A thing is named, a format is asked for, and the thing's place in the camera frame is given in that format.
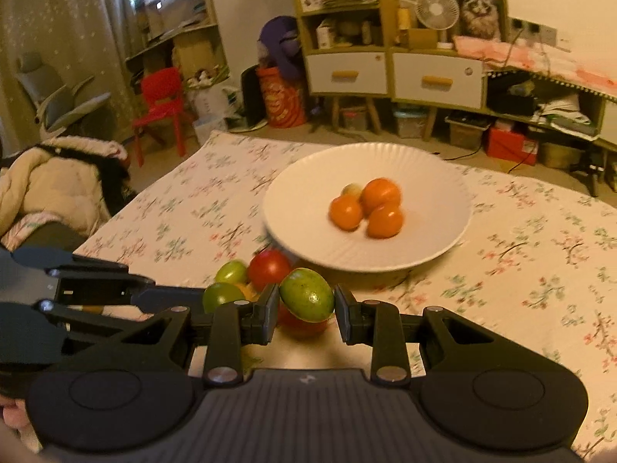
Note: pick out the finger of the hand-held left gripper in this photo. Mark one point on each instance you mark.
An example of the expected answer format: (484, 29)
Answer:
(29, 328)
(96, 282)

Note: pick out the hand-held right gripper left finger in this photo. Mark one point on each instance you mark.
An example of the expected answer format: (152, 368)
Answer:
(269, 311)

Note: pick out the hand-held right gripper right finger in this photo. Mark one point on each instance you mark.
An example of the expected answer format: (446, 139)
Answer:
(343, 313)

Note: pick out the oval green fruit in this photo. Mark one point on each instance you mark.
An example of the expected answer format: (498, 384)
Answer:
(307, 294)

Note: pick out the large red tomato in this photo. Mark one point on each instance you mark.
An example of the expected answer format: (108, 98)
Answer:
(269, 268)

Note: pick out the orange tomato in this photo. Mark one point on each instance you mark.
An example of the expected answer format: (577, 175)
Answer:
(385, 223)

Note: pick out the orange tangerine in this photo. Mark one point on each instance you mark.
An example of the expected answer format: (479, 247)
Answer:
(345, 213)

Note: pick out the pale yellow fruit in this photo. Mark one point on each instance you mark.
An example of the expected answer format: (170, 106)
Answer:
(352, 189)

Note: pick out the large mandarin orange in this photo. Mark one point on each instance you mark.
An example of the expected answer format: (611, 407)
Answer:
(381, 194)

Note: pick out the white ribbed plate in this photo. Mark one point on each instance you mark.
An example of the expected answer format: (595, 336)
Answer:
(424, 212)

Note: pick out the person's left hand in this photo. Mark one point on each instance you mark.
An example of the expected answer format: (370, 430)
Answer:
(12, 414)

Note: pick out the cream and black jacket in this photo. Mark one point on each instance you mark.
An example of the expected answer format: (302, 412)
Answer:
(53, 178)

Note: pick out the floral tablecloth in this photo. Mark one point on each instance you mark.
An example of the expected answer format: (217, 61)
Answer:
(506, 275)

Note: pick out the grey office chair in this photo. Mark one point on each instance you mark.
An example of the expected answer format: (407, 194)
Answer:
(62, 101)

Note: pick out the clear storage box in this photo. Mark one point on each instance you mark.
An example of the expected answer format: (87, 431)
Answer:
(409, 124)
(467, 134)

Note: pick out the red plastic chair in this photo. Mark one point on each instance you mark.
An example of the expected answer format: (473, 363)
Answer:
(164, 91)

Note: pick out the white carton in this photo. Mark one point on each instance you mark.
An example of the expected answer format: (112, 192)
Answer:
(209, 106)

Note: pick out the orange bag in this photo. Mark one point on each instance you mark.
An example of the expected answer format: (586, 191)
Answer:
(282, 101)

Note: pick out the black panel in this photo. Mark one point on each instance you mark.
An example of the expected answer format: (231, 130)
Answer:
(249, 96)

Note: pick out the white drawer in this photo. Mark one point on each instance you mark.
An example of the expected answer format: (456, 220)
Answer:
(328, 84)
(610, 120)
(458, 96)

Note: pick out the red box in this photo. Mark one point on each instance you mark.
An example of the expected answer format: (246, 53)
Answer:
(511, 147)

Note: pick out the wooden bookshelf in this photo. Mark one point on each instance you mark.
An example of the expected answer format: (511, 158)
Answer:
(193, 53)

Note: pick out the beige curtain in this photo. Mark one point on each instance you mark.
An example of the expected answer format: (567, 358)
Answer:
(62, 19)

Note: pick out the olive basin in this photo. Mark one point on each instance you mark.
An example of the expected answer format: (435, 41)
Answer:
(559, 155)

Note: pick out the purple plush toy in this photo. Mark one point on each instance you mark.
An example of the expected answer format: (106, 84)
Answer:
(279, 43)

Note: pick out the black bag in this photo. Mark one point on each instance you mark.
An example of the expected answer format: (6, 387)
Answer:
(511, 101)

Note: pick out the cardboard box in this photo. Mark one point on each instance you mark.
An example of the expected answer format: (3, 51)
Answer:
(422, 38)

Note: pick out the black tripod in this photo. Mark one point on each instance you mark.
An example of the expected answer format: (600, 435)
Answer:
(590, 169)

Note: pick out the yellow roll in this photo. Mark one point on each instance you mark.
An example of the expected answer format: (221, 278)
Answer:
(404, 24)

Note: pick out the pile of papers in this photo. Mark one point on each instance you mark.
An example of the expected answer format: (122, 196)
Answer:
(564, 108)

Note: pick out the pink cloth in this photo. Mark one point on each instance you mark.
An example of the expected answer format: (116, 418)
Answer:
(530, 62)

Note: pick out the tall wooden cabinet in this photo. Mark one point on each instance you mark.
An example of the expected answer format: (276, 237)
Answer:
(383, 0)

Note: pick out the small white fan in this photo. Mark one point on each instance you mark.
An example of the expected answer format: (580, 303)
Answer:
(436, 9)

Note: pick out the framed cat picture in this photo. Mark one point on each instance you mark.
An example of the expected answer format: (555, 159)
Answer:
(482, 9)

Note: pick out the double wall socket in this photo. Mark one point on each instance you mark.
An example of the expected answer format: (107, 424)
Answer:
(523, 25)

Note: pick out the white wall socket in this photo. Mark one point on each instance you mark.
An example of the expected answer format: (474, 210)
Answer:
(548, 34)

